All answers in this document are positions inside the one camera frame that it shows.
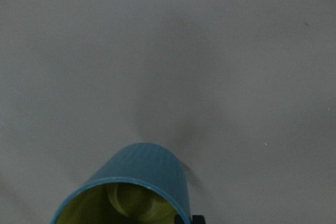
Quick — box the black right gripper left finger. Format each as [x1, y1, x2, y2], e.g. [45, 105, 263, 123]
[174, 215, 182, 224]

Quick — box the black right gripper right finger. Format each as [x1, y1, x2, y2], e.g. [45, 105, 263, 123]
[192, 215, 205, 224]

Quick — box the blue mug with green inside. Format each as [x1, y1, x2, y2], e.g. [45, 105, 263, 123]
[52, 143, 191, 223]

